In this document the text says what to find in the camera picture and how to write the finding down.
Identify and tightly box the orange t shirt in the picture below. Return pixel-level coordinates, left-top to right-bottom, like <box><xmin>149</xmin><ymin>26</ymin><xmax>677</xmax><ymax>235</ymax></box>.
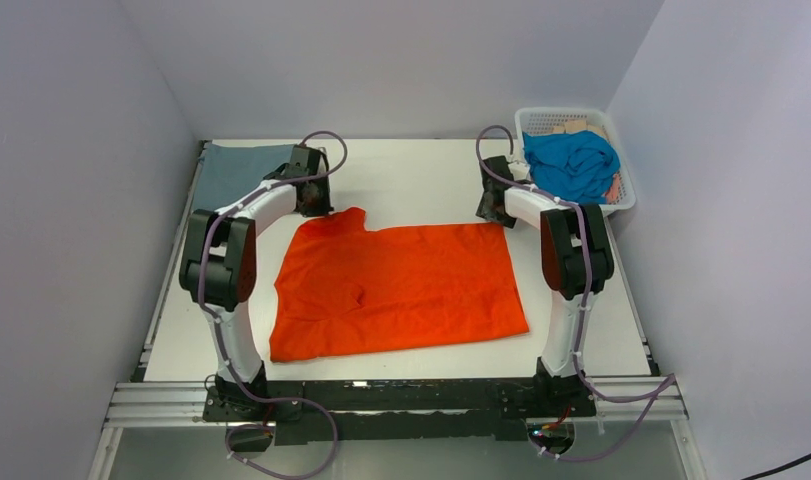
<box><xmin>269</xmin><ymin>207</ymin><xmax>529</xmax><ymax>363</ymax></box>

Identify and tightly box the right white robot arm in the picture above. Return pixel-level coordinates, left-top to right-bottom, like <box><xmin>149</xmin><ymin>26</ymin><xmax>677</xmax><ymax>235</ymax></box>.
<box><xmin>477</xmin><ymin>156</ymin><xmax>615</xmax><ymax>400</ymax></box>

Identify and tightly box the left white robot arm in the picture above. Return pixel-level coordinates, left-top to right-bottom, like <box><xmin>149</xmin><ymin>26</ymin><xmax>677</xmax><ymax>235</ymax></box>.
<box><xmin>179</xmin><ymin>143</ymin><xmax>333</xmax><ymax>401</ymax></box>

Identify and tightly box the blue t shirt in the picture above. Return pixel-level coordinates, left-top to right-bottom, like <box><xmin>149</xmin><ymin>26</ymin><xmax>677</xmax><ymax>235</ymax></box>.
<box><xmin>522</xmin><ymin>131</ymin><xmax>621</xmax><ymax>204</ymax></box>

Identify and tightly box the folded grey-blue t shirt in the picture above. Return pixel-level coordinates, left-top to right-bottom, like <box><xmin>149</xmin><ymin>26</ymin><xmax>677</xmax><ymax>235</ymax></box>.
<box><xmin>191</xmin><ymin>143</ymin><xmax>293</xmax><ymax>211</ymax></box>

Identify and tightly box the white plastic basket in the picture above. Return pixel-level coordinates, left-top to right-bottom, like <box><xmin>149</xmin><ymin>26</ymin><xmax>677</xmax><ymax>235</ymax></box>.
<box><xmin>514</xmin><ymin>107</ymin><xmax>636</xmax><ymax>215</ymax></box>

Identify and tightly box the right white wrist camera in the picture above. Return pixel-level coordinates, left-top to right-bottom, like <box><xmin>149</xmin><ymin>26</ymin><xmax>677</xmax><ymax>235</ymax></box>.
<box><xmin>508</xmin><ymin>158</ymin><xmax>531</xmax><ymax>184</ymax></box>

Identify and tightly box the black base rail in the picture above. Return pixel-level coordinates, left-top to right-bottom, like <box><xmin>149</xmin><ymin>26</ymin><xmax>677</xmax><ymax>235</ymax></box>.
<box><xmin>202</xmin><ymin>376</ymin><xmax>596</xmax><ymax>446</ymax></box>

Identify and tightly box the aluminium table frame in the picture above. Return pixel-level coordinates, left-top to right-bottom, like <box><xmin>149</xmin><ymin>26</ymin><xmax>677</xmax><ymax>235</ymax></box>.
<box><xmin>86</xmin><ymin>140</ymin><xmax>704</xmax><ymax>480</ymax></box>

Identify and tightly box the black cable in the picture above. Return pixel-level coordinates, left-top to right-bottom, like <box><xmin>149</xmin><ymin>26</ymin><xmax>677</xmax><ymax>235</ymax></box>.
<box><xmin>736</xmin><ymin>442</ymin><xmax>811</xmax><ymax>480</ymax></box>

